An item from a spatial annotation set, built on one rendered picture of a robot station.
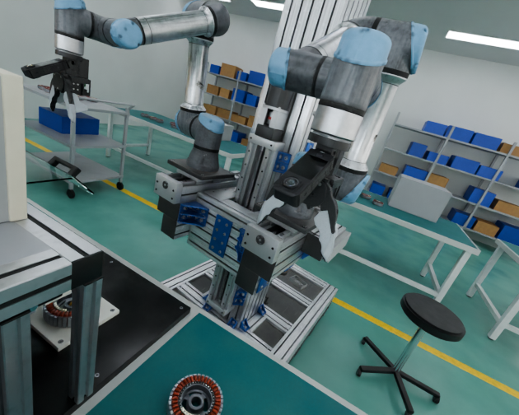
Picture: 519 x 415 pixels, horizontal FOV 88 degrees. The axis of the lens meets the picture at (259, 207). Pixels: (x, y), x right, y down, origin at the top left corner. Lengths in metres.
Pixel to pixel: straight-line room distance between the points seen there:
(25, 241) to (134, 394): 0.40
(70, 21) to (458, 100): 6.71
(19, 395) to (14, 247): 0.23
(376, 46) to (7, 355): 0.63
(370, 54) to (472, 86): 6.73
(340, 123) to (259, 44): 7.62
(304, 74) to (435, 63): 6.62
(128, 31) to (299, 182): 0.75
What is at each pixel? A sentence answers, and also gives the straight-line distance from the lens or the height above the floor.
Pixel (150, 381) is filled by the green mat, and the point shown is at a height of 0.75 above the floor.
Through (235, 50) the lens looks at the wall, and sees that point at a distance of 8.34.
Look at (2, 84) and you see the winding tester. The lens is 0.48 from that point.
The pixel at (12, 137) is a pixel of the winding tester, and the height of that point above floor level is 1.24.
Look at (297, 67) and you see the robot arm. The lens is 0.57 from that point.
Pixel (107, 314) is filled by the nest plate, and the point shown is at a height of 0.78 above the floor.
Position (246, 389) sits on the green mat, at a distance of 0.77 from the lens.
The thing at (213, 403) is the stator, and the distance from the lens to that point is 0.70.
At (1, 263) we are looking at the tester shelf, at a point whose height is 1.11.
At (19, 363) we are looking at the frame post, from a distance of 0.54.
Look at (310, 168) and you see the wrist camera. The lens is 0.42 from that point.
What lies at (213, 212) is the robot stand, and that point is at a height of 0.90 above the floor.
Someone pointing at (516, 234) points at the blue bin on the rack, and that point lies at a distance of 7.01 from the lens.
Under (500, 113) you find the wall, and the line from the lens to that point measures 7.22.
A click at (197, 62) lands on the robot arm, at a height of 1.46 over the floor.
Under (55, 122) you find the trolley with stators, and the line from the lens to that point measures 3.58.
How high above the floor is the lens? 1.37
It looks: 20 degrees down
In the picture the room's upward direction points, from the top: 17 degrees clockwise
